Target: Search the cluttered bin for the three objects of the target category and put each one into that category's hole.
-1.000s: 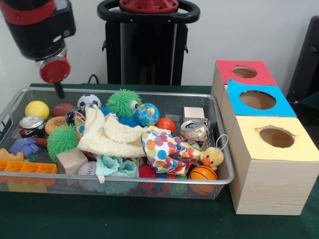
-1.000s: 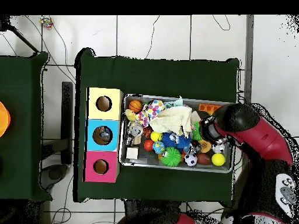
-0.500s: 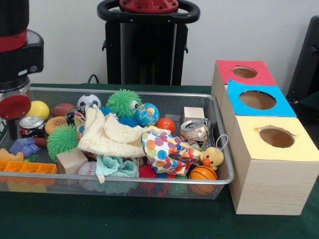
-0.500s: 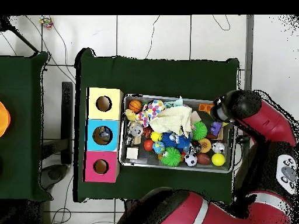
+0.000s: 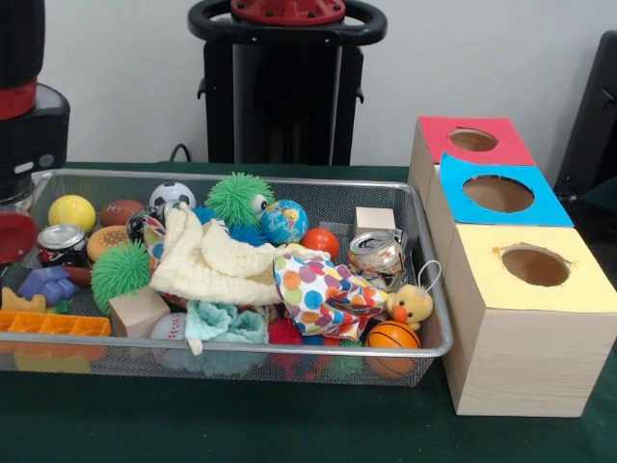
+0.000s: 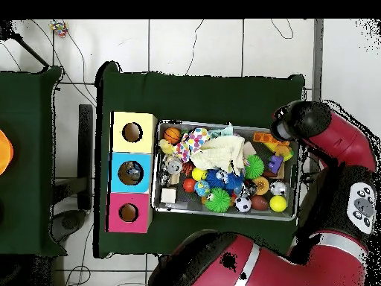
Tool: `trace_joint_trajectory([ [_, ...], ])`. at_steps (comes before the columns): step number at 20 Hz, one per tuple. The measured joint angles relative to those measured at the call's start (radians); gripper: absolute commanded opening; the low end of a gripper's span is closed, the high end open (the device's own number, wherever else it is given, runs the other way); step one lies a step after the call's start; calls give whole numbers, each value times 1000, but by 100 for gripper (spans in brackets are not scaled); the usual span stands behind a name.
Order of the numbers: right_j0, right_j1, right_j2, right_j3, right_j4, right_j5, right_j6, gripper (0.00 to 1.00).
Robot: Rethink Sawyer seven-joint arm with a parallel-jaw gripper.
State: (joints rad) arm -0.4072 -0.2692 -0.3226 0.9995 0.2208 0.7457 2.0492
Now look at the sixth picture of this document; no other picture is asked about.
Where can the green cloth side table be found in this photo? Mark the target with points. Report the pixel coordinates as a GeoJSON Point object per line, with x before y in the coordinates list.
{"type": "Point", "coordinates": [30, 149]}

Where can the wooden box with three holes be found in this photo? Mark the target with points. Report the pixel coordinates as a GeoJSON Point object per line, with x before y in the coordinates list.
{"type": "Point", "coordinates": [146, 140]}

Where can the clear plastic bottle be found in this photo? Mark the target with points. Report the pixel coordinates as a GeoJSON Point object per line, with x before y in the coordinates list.
{"type": "Point", "coordinates": [132, 173]}

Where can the orange round object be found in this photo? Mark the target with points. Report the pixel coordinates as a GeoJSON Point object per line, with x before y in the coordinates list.
{"type": "Point", "coordinates": [5, 152]}

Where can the crushed silver can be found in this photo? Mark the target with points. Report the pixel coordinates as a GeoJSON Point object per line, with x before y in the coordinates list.
{"type": "Point", "coordinates": [174, 165]}

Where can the polka dot cloth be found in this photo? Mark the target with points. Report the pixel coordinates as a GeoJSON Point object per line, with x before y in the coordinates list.
{"type": "Point", "coordinates": [193, 142]}

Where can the small globe print ball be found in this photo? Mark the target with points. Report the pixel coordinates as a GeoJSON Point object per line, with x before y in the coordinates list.
{"type": "Point", "coordinates": [202, 188]}

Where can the smooth yellow ball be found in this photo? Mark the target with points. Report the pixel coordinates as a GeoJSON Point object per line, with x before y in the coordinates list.
{"type": "Point", "coordinates": [278, 203]}

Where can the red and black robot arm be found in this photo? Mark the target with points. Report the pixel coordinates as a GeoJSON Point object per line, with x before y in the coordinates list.
{"type": "Point", "coordinates": [345, 143]}

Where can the small red ball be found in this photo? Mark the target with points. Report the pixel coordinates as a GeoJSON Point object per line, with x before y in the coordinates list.
{"type": "Point", "coordinates": [189, 185]}

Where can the blue spiky ball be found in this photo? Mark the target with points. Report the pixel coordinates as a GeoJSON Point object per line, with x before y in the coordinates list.
{"type": "Point", "coordinates": [215, 179]}

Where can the small soccer ball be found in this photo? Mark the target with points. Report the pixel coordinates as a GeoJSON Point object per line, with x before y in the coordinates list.
{"type": "Point", "coordinates": [242, 204]}

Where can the orange toy building block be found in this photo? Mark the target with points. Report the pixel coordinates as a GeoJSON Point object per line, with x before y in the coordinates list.
{"type": "Point", "coordinates": [268, 138]}

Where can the small orange basketball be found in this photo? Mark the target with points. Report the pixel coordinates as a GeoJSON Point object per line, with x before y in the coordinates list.
{"type": "Point", "coordinates": [172, 134]}

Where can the small colourful floor toy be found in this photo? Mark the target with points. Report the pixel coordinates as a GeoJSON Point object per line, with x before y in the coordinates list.
{"type": "Point", "coordinates": [58, 27]}

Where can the small yellow duck toy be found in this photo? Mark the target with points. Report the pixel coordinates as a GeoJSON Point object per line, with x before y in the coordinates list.
{"type": "Point", "coordinates": [166, 146]}

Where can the white knitted cloth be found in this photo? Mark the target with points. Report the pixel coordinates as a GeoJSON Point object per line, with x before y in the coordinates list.
{"type": "Point", "coordinates": [220, 154]}

